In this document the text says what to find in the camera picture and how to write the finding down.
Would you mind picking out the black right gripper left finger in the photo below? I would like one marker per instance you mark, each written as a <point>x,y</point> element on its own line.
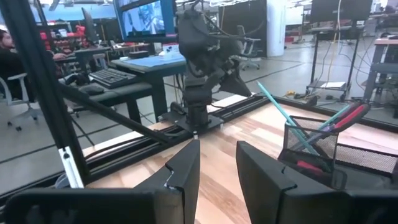
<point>93,207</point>

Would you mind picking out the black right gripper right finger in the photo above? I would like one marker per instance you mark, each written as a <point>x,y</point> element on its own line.
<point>295,208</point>

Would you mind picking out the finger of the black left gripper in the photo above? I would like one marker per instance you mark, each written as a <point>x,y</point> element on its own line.
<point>236,85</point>

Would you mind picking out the purple pen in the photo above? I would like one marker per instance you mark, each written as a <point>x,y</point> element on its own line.
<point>323,130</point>

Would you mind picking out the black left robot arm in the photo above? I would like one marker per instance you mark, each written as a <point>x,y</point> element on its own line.
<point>196,102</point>

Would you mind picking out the grey office chair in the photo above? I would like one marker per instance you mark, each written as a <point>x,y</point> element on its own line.
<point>248,46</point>

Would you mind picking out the black mesh desk organizer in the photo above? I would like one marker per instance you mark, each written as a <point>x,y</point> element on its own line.
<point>311,141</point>

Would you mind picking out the white office chair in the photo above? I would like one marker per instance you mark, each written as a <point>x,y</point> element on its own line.
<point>21,81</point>

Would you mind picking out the white building pillar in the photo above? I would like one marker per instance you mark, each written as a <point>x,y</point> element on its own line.
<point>276,28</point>

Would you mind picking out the blue framed monitor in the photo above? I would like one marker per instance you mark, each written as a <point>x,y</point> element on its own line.
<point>143,18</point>

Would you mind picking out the black keyboard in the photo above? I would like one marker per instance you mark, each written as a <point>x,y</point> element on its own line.
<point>112,77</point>

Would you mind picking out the black computer mouse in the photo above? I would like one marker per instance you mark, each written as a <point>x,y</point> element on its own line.
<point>91,90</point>

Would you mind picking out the black rolling stand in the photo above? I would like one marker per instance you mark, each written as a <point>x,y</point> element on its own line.
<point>340,9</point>

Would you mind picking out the black monitor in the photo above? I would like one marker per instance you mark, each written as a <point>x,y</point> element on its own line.
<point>90,28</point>

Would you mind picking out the shelf with red items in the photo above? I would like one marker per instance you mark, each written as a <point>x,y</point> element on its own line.
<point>79,31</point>

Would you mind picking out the wooden top work table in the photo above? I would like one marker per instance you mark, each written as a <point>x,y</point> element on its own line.
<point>385,68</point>

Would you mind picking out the person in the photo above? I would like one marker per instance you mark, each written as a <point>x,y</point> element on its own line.
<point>12,68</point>

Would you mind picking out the silver frame bracket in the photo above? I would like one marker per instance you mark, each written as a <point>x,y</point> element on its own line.
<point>71,169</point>

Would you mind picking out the black aluminium table frame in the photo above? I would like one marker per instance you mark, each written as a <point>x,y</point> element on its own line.
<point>37,77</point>

